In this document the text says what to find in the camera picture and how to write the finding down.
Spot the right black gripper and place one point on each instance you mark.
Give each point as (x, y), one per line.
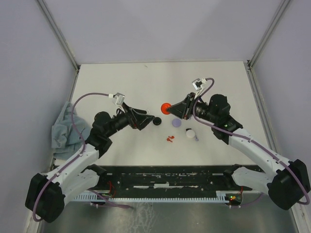
(183, 109)

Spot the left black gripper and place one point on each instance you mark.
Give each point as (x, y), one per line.
(138, 119)

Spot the red earbud charging case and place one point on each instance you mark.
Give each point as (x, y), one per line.
(164, 108)

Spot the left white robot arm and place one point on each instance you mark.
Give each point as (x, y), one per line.
(49, 193)

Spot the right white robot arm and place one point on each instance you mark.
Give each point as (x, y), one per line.
(286, 182)

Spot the purple earbud charging case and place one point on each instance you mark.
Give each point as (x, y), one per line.
(176, 122)

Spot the black earbud charging case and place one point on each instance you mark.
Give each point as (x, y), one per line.
(157, 121)

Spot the white earbud charging case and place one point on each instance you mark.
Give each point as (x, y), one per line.
(190, 134)

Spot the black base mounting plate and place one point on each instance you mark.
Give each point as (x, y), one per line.
(210, 177)

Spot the blue-grey cloth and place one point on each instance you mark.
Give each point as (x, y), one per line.
(65, 133)

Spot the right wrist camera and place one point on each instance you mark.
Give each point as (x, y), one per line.
(199, 86)

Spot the white slotted cable duct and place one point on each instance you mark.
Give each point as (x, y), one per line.
(157, 195)

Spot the right aluminium frame post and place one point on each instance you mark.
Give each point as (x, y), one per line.
(277, 17)

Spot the aluminium frame post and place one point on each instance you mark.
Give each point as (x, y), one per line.
(57, 32)
(277, 17)

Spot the left aluminium frame post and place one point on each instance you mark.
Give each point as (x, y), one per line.
(57, 32)

